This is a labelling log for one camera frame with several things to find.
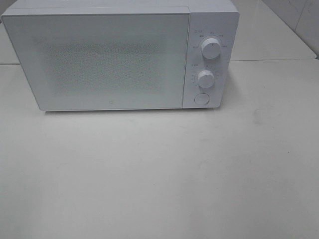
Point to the round white door release button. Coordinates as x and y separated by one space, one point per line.
202 99

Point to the white microwave knob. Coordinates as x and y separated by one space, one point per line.
210 47
205 79

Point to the white microwave oven body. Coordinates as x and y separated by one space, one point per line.
218 18

